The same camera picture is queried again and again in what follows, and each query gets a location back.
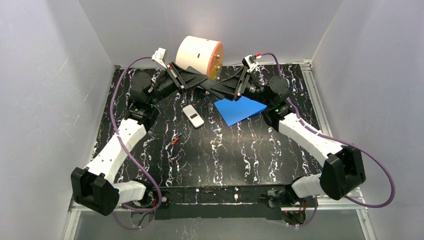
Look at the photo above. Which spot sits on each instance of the white remote control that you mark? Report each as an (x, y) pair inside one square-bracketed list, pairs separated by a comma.
[(193, 116)]

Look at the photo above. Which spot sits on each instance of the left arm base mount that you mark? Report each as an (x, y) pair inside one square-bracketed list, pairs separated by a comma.
[(162, 201)]

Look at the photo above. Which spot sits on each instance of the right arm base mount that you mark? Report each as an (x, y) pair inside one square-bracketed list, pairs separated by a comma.
[(278, 198)]

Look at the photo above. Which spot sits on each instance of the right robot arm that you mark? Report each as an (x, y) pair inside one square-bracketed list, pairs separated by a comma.
[(342, 165)]

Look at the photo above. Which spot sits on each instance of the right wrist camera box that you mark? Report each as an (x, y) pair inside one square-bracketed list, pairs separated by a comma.
[(250, 62)]

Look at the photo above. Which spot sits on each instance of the blue foam pad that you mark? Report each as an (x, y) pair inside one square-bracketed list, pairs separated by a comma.
[(234, 111)]

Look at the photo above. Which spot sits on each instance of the black remote control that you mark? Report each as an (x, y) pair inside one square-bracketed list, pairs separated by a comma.
[(206, 84)]

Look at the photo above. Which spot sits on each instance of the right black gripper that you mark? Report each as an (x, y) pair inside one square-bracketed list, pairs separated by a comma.
[(242, 82)]

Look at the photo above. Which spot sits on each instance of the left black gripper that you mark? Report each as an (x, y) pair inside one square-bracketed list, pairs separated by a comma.
[(176, 77)]

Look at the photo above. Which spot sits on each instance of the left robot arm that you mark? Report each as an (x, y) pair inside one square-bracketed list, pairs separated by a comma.
[(93, 186)]

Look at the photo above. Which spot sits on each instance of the white cylinder orange face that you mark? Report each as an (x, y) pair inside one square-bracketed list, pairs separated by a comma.
[(204, 55)]

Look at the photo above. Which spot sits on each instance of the aluminium frame rail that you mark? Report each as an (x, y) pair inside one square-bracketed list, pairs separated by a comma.
[(307, 71)]

